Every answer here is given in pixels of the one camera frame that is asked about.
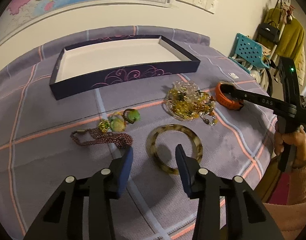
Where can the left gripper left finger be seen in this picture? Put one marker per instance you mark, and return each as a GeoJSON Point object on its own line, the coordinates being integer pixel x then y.
{"type": "Point", "coordinates": [62, 215]}

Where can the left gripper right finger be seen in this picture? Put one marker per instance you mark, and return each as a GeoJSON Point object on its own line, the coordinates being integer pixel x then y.
{"type": "Point", "coordinates": [246, 215]}

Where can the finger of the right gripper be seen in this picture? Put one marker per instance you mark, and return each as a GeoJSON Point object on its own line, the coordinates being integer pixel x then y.
{"type": "Point", "coordinates": [265, 101]}

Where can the orange smart watch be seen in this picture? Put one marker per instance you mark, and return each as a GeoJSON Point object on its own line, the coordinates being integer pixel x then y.
{"type": "Point", "coordinates": [223, 96]}

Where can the pink right sleeve forearm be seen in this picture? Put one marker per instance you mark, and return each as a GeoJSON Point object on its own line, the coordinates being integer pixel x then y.
{"type": "Point", "coordinates": [291, 218]}

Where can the dark blue jewelry tray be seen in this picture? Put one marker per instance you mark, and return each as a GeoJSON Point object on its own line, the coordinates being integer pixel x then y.
{"type": "Point", "coordinates": [106, 61]}

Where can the person's right hand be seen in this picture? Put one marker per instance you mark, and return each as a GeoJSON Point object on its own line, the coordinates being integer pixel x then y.
{"type": "Point", "coordinates": [298, 139]}

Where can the white fabric label tag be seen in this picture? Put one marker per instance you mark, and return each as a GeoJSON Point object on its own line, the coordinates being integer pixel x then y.
{"type": "Point", "coordinates": [233, 75]}

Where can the mustard yellow hanging coat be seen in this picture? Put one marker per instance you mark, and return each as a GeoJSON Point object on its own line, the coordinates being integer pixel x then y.
{"type": "Point", "coordinates": [291, 42]}

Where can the teal perforated plastic chair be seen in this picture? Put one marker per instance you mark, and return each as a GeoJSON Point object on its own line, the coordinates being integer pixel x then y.
{"type": "Point", "coordinates": [247, 54]}

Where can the black handbag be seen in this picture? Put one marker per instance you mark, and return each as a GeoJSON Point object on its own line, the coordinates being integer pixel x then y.
{"type": "Point", "coordinates": [269, 31]}

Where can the purple plaid bedsheet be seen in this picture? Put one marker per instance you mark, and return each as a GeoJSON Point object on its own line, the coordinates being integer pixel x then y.
{"type": "Point", "coordinates": [37, 153]}

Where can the white coat rack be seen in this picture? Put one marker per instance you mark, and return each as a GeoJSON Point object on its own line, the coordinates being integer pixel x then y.
{"type": "Point", "coordinates": [286, 13]}

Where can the brown ring green pendant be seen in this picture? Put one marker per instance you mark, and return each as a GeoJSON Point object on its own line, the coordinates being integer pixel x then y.
{"type": "Point", "coordinates": [131, 115]}

